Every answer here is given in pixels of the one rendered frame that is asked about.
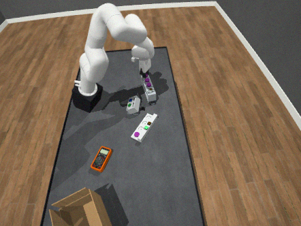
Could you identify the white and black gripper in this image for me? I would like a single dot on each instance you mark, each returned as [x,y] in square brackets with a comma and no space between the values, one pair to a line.
[144,67]

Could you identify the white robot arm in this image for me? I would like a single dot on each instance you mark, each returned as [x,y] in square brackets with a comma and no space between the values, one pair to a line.
[95,61]

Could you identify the orange digital multimeter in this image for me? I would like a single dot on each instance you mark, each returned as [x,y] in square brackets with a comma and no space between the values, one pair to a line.
[101,159]

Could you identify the white button panel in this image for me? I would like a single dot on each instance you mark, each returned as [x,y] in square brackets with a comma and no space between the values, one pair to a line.
[133,106]

